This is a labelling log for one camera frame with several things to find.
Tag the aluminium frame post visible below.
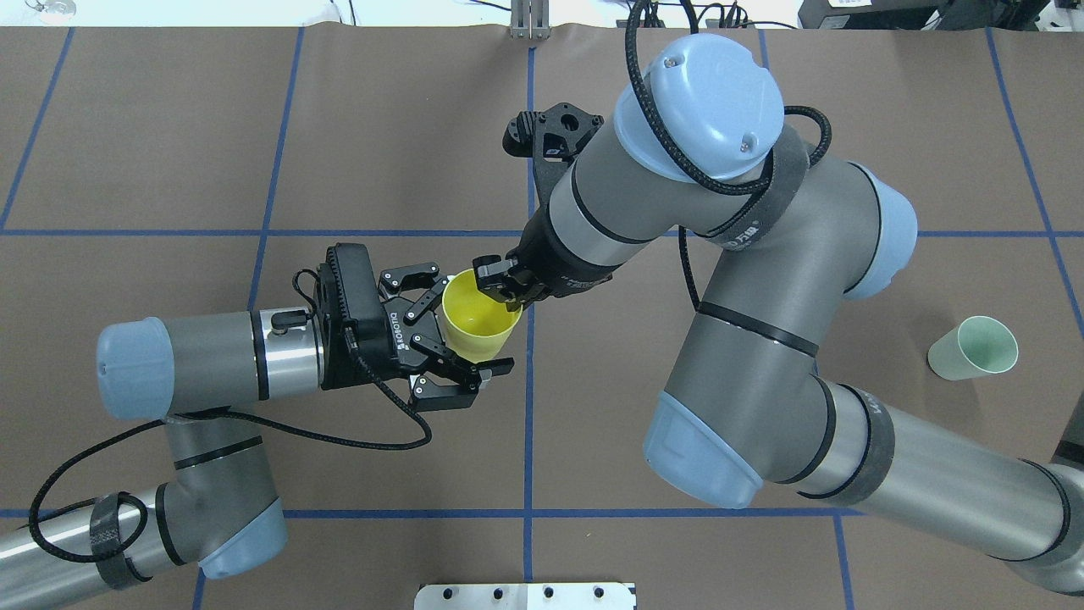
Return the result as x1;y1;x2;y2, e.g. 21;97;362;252
509;0;552;40

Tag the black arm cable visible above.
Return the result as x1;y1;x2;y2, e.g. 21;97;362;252
29;268;433;563
625;0;834;311

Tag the green plastic cup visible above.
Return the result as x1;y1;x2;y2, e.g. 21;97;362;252
926;315;1020;381

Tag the white pedestal column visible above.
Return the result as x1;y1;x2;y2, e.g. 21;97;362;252
413;582;638;609

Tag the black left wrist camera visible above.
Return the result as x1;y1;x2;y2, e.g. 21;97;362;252
315;242;391;359

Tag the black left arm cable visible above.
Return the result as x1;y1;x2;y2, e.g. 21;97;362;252
29;268;433;563

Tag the black box with label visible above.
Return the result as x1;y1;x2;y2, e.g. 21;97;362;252
798;1;941;31

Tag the yellow plastic cup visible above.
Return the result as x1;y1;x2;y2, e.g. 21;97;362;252
441;269;522;363

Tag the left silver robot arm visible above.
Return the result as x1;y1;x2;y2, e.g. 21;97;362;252
3;243;514;609

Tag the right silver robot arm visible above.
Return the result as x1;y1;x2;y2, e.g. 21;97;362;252
516;30;1081;609

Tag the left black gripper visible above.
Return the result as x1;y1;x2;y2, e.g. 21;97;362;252
315;244;515;413

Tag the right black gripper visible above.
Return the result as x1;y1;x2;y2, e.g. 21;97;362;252
473;208;616;309

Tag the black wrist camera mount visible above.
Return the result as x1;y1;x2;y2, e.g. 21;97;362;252
501;102;605;204

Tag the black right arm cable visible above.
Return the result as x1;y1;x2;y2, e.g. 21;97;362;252
625;0;834;311

